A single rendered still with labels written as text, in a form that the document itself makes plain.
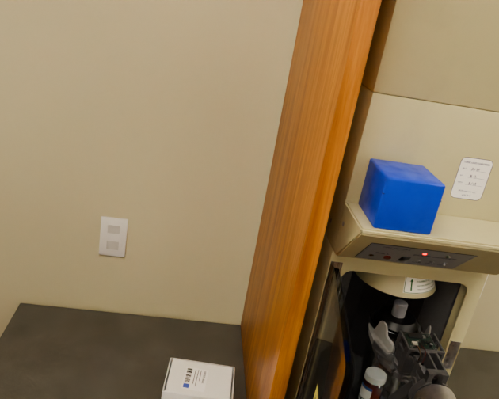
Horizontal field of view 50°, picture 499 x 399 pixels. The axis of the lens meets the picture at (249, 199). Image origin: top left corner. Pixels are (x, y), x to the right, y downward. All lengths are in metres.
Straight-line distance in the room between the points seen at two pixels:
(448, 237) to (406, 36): 0.34
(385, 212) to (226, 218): 0.64
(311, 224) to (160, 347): 0.70
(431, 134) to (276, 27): 0.51
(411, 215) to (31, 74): 0.93
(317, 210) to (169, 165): 0.60
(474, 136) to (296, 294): 0.42
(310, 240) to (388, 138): 0.23
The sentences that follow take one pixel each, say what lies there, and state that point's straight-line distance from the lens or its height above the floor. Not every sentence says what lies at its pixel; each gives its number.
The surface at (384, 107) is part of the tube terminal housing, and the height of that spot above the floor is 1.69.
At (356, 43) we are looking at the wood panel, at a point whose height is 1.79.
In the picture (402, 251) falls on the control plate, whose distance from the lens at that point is 0.97.
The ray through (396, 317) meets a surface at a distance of 1.16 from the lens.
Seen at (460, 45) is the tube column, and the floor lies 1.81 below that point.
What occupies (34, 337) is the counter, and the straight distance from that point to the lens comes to 1.49.
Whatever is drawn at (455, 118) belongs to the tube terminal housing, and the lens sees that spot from 1.00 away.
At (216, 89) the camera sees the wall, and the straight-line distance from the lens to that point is 1.34.
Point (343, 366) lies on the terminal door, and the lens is 0.79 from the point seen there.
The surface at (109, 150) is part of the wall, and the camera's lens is 1.40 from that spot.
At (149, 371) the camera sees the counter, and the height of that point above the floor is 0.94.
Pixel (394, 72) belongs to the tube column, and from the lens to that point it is 0.94.
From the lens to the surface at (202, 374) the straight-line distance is 1.34.
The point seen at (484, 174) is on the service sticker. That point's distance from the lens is 1.06.
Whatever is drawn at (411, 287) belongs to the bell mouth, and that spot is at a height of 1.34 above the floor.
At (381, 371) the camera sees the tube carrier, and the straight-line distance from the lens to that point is 1.19.
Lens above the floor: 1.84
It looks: 22 degrees down
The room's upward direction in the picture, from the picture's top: 10 degrees clockwise
